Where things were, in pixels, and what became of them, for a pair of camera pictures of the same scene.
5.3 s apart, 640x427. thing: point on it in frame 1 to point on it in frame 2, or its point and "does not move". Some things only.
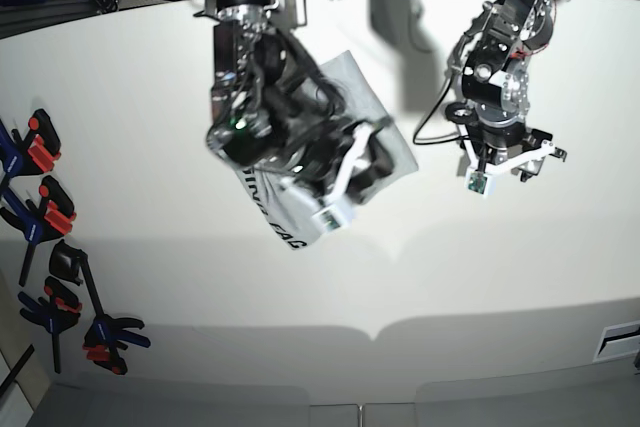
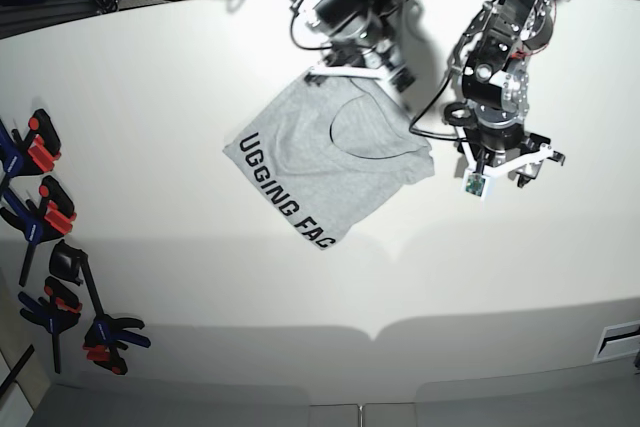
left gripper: (497, 149) does not move
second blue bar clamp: (48, 220) does not move
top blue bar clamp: (36, 154) does not move
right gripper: (325, 173) to (373, 58)
